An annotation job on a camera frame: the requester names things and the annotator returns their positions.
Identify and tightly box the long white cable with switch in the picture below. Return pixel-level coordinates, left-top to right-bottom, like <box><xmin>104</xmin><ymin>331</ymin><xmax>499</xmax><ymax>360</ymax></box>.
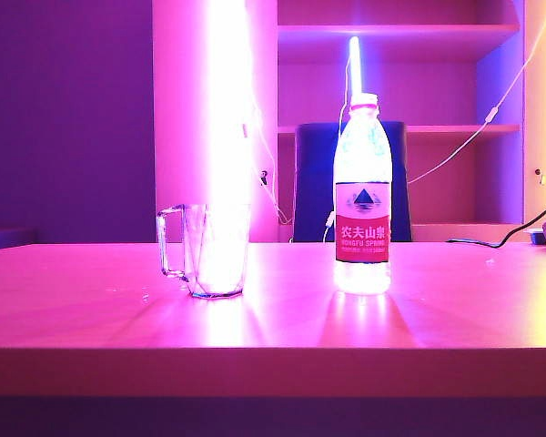
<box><xmin>406</xmin><ymin>0</ymin><xmax>546</xmax><ymax>185</ymax></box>

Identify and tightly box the Nongfu Spring water bottle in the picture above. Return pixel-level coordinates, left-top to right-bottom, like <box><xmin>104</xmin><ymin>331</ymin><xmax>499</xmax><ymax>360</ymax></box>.
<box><xmin>333</xmin><ymin>93</ymin><xmax>394</xmax><ymax>295</ymax></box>

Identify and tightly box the dark office chair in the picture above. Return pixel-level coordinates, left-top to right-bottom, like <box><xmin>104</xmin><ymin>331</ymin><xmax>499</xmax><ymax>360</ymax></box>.
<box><xmin>292</xmin><ymin>121</ymin><xmax>413</xmax><ymax>243</ymax></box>

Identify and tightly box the tall bright LED light tube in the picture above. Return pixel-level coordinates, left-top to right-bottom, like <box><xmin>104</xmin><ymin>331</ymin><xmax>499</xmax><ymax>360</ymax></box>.
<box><xmin>198</xmin><ymin>0</ymin><xmax>257</xmax><ymax>215</ymax></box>

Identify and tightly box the short LED light stick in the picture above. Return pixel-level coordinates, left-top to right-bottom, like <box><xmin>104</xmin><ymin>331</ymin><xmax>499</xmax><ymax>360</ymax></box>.
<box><xmin>348</xmin><ymin>36</ymin><xmax>365</xmax><ymax>98</ymax></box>

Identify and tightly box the clear glass mug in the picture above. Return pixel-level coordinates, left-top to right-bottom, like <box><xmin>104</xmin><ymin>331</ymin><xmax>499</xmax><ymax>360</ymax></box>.
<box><xmin>156</xmin><ymin>202</ymin><xmax>252</xmax><ymax>300</ymax></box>

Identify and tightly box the short white cable with switch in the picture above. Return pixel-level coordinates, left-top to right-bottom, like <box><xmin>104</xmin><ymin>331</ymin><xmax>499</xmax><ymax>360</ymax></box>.
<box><xmin>322</xmin><ymin>209</ymin><xmax>337</xmax><ymax>243</ymax></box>

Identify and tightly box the black cable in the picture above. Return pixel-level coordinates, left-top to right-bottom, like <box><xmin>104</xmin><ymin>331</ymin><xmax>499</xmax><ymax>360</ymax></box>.
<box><xmin>445</xmin><ymin>207</ymin><xmax>546</xmax><ymax>249</ymax></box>

